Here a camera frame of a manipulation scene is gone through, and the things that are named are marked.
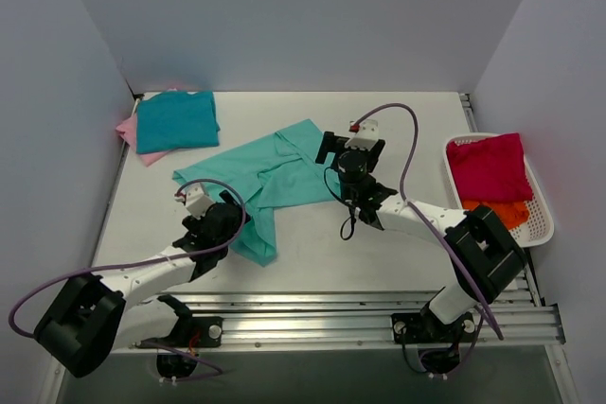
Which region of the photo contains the folded pink t-shirt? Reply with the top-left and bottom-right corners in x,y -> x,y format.
116,86 -> 200,167

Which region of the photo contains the crimson red t-shirt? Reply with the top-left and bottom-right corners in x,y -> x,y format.
446,133 -> 533,203

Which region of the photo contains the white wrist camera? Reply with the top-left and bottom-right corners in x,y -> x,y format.
345,118 -> 380,151
174,183 -> 214,220

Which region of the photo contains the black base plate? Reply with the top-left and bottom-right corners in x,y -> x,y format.
390,312 -> 476,345
140,316 -> 223,349

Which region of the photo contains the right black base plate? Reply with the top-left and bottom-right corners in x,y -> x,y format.
390,312 -> 476,345

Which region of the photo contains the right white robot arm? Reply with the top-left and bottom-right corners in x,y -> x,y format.
315,132 -> 526,341

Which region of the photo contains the orange t-shirt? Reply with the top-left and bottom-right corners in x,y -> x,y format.
462,200 -> 529,230

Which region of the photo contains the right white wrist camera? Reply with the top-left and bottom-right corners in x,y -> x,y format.
345,118 -> 380,151

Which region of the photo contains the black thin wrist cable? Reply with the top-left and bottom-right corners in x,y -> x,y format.
323,166 -> 357,241

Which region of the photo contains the aluminium rail frame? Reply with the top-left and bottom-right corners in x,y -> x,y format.
36,91 -> 579,404

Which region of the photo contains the mint green t-shirt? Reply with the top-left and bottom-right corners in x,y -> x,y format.
172,119 -> 337,266

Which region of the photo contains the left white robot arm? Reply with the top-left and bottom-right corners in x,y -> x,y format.
33,184 -> 250,378

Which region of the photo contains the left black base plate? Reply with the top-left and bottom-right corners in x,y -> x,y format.
140,316 -> 223,349

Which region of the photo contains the white plastic laundry basket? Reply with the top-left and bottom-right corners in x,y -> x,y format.
443,132 -> 554,248

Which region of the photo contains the folded teal t-shirt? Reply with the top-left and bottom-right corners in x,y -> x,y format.
135,90 -> 222,155

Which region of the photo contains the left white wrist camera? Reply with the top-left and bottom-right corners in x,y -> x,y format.
174,183 -> 214,220

